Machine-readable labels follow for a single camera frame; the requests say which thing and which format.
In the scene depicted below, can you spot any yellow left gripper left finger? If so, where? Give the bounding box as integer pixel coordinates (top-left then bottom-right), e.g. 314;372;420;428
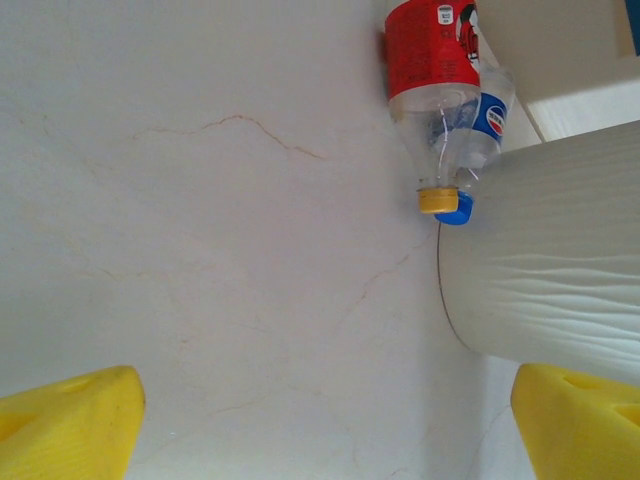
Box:
0;364;147;480

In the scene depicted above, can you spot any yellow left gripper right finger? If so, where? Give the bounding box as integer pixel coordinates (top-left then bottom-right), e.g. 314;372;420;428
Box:
509;362;640;480

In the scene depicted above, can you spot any lilac plastic bin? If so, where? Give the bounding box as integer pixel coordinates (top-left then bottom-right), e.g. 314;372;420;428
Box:
436;119;640;390

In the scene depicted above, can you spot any blue label blue-cap bottle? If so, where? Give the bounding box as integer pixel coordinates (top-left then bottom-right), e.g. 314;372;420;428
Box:
433;64;517;227

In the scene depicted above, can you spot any red spotted label yellow-cap bottle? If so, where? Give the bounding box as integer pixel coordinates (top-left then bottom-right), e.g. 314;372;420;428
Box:
382;0;485;215

